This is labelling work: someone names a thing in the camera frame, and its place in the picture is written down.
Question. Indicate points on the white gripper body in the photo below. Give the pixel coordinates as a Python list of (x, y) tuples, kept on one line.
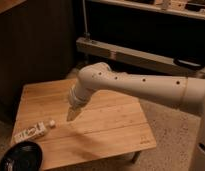
[(78, 96)]

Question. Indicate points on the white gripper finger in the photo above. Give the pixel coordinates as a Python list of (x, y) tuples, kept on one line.
[(70, 114), (76, 113)]

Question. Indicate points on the white labelled plastic bottle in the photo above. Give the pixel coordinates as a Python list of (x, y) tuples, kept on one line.
[(35, 131)]

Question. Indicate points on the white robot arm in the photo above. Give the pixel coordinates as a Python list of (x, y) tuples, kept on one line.
[(184, 93)]

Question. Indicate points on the dark ceramic bowl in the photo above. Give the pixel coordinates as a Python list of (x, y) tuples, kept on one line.
[(23, 156)]

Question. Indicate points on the wooden table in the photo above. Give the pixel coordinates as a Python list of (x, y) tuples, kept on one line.
[(111, 124)]

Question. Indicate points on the grey metal beam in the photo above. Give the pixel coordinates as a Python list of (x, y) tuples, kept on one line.
[(137, 58)]

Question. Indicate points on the metal pole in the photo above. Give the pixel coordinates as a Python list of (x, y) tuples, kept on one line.
[(86, 31)]

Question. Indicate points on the wooden shelf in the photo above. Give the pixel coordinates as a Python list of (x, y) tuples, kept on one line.
[(173, 7)]

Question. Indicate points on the black handle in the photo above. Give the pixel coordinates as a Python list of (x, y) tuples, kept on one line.
[(188, 65)]

